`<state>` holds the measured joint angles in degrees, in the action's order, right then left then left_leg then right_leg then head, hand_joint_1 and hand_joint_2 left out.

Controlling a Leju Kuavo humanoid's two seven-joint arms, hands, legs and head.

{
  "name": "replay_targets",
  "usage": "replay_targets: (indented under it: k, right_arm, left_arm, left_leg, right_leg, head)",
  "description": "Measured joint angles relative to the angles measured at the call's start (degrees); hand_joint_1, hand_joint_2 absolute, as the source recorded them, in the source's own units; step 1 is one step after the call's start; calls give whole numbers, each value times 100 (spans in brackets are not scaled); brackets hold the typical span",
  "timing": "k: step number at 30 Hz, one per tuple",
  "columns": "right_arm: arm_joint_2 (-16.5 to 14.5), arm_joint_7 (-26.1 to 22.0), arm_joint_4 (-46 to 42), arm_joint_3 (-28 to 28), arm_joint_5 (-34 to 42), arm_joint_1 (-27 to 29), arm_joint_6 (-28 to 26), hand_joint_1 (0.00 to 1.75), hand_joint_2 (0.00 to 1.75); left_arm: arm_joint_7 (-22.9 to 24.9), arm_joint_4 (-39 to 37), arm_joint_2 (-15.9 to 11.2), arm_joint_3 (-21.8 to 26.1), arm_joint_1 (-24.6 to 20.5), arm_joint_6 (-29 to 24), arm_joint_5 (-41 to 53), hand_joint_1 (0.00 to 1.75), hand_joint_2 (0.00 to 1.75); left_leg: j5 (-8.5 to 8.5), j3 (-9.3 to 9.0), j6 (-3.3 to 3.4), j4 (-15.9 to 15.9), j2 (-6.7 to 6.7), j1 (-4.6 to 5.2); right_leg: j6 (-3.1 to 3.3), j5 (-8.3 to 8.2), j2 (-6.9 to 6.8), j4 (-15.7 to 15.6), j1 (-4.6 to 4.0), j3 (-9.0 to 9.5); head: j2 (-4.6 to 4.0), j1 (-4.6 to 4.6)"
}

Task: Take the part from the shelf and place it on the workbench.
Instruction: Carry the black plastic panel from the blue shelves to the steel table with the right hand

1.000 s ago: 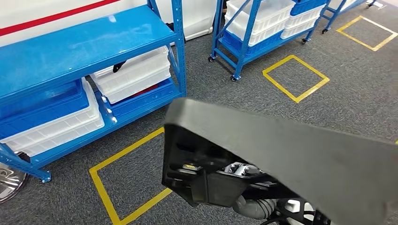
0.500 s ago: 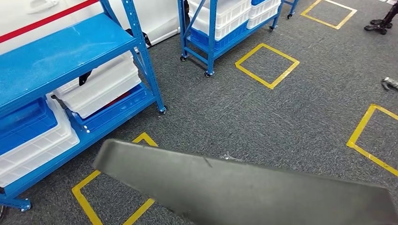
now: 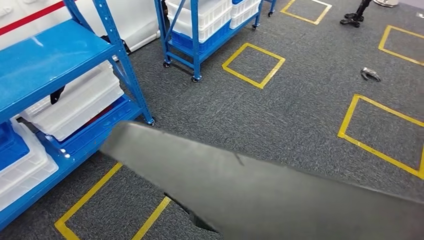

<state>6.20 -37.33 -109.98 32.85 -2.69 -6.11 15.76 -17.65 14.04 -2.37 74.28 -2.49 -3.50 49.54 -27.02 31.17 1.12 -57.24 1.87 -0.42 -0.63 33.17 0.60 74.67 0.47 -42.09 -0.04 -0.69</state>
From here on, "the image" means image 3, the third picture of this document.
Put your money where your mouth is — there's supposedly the red item in crate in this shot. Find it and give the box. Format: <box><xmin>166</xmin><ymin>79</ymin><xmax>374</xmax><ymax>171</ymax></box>
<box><xmin>82</xmin><ymin>105</ymin><xmax>116</xmax><ymax>127</ymax></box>

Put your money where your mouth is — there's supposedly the black plastic plate frame part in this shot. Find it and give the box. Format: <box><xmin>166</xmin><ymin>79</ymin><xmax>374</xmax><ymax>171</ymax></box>
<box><xmin>99</xmin><ymin>120</ymin><xmax>424</xmax><ymax>240</ymax></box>

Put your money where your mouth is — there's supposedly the black ribbed plastic object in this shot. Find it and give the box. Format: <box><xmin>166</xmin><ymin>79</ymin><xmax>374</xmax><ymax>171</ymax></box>
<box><xmin>100</xmin><ymin>34</ymin><xmax>132</xmax><ymax>56</ymax></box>

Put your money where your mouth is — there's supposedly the blue plastic crate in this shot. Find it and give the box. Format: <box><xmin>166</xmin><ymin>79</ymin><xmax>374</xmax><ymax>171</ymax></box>
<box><xmin>170</xmin><ymin>21</ymin><xmax>233</xmax><ymax>56</ymax></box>
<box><xmin>35</xmin><ymin>95</ymin><xmax>144</xmax><ymax>157</ymax></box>
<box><xmin>0</xmin><ymin>121</ymin><xmax>30</xmax><ymax>172</ymax></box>

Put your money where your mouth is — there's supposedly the small grey metal clamp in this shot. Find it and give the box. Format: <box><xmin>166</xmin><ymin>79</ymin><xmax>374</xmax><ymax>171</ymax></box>
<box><xmin>360</xmin><ymin>66</ymin><xmax>382</xmax><ymax>83</ymax></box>

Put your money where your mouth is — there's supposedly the black stand foot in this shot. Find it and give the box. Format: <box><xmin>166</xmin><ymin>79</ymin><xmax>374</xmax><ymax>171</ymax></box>
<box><xmin>339</xmin><ymin>0</ymin><xmax>374</xmax><ymax>29</ymax></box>

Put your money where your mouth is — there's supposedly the blue wheeled shelf rack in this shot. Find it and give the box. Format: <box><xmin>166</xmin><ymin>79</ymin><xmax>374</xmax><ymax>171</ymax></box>
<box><xmin>153</xmin><ymin>0</ymin><xmax>278</xmax><ymax>84</ymax></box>

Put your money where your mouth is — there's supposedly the blue metal shelf rack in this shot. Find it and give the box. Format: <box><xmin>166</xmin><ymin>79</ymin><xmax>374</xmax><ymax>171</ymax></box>
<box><xmin>0</xmin><ymin>0</ymin><xmax>157</xmax><ymax>231</ymax></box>

